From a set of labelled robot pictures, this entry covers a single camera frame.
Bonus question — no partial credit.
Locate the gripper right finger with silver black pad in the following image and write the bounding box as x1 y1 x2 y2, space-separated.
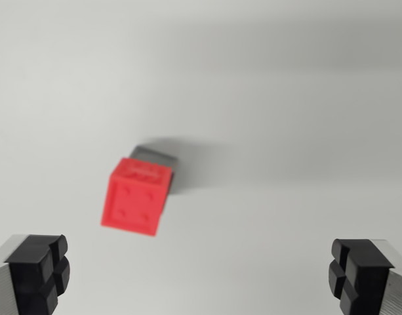
327 238 402 315

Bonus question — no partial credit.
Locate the grey soft cube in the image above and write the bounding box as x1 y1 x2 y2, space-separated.
131 145 179 198

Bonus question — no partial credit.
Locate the red soft infantino cube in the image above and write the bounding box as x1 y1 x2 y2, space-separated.
100 157 174 237

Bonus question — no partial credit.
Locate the gripper left finger with silver black pad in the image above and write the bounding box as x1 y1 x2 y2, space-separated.
0 233 71 315

